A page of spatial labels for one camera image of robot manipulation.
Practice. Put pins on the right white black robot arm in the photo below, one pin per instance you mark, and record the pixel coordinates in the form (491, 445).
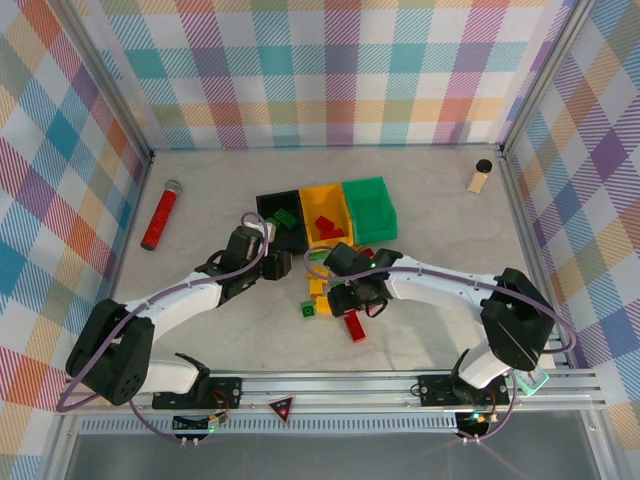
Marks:
(515, 325)

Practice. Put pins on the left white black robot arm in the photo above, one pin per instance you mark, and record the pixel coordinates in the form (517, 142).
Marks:
(110, 350)

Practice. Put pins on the black plastic bin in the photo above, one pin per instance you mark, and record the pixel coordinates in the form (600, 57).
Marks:
(287, 240)

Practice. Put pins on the small green lego brick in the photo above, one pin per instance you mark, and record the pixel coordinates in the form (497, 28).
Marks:
(308, 310)

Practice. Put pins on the green plastic bin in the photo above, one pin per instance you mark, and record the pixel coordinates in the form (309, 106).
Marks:
(370, 210)

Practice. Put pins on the yellow plastic bin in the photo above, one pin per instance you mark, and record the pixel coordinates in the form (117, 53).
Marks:
(325, 200)

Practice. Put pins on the red glitter tube silver cap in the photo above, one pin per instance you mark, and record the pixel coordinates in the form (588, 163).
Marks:
(161, 215)

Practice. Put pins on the red triangle sign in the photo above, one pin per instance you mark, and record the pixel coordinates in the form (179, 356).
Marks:
(281, 407)

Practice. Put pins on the slotted metal grille strip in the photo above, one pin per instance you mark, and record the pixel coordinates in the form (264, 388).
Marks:
(350, 426)

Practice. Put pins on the wooden block with black cap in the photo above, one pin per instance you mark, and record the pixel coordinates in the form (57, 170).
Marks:
(477, 182)

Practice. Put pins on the clear teal tag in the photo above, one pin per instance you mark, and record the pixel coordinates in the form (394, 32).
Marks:
(535, 385)

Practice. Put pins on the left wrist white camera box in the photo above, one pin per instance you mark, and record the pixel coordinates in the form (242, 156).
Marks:
(265, 231)

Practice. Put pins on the aluminium mounting rail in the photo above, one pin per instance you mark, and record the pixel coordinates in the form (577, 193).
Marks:
(350, 390)

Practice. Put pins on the aluminium table edge rail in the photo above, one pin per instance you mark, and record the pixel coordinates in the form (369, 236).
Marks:
(525, 220)
(131, 220)

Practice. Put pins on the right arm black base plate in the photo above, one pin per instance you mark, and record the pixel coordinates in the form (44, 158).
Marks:
(435, 390)

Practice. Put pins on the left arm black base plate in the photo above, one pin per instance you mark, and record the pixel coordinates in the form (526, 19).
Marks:
(225, 392)

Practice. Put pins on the aluminium frame post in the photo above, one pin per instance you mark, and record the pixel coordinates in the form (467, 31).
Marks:
(544, 75)
(102, 75)

